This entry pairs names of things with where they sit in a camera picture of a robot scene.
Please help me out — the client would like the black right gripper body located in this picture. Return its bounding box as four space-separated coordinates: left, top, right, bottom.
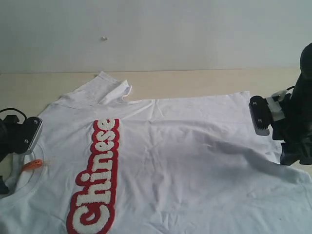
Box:
273 94 312 166

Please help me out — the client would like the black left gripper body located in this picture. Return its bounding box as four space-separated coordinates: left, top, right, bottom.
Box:
0 115 31 162

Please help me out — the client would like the white t-shirt red lettering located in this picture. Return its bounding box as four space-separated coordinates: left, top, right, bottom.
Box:
0 73 312 234

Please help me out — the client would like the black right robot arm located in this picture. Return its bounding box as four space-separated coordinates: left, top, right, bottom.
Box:
272 44 312 166

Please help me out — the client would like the orange neck label tag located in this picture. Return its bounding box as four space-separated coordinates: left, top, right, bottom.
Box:
21 159 43 172

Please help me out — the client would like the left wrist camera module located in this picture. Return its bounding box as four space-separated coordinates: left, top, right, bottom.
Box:
17 117 43 155

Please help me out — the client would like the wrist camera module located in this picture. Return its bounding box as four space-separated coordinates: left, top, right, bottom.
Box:
17 117 43 155
249 96 271 136

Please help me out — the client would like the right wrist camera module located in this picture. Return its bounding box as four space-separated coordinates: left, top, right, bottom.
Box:
249 96 271 136

